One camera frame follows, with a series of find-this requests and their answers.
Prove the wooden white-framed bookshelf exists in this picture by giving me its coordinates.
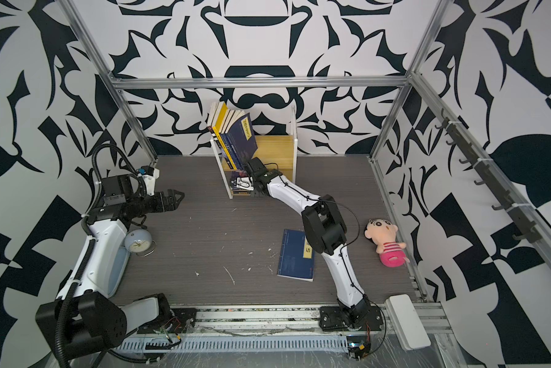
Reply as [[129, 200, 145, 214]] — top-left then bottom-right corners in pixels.
[[210, 103, 298, 199]]

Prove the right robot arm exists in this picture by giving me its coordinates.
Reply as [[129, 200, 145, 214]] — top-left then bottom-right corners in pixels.
[[246, 158, 370, 329]]

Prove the white box on rail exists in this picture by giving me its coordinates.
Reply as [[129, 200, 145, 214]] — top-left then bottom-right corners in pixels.
[[384, 294, 431, 351]]

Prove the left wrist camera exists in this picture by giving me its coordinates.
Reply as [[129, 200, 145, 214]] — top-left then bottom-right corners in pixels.
[[137, 166, 160, 196]]

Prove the wall hook rail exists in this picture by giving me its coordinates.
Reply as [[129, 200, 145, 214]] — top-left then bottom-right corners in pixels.
[[436, 110, 543, 243]]

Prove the blue book underneath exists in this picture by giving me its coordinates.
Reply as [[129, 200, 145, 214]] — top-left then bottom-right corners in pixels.
[[277, 229, 315, 282]]

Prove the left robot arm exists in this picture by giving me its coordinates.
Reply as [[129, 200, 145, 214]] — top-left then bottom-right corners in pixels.
[[36, 144, 185, 367]]

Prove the blue book front yellow label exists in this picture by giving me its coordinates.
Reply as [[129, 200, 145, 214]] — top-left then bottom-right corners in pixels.
[[220, 110, 241, 170]]

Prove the small blue book yellow label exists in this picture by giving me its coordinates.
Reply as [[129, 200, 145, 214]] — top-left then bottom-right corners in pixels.
[[228, 110, 246, 170]]

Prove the light blue pencil case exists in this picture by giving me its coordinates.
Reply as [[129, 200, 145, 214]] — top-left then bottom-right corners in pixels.
[[108, 246, 130, 298]]

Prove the yellow cartoon cover book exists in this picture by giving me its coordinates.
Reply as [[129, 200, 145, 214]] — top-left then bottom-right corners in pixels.
[[209, 101, 236, 170]]

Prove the cartoon boy plush doll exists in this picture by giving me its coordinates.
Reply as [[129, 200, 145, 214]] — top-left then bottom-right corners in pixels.
[[364, 219, 410, 268]]

